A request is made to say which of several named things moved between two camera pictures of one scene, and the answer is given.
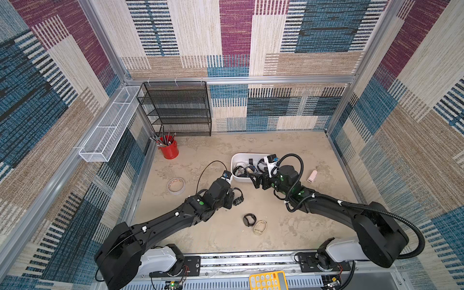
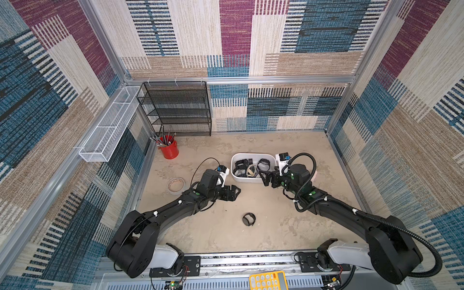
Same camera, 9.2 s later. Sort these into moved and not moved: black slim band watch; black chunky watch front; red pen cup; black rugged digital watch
Moved: black chunky watch front
Not moved: red pen cup; black rugged digital watch; black slim band watch
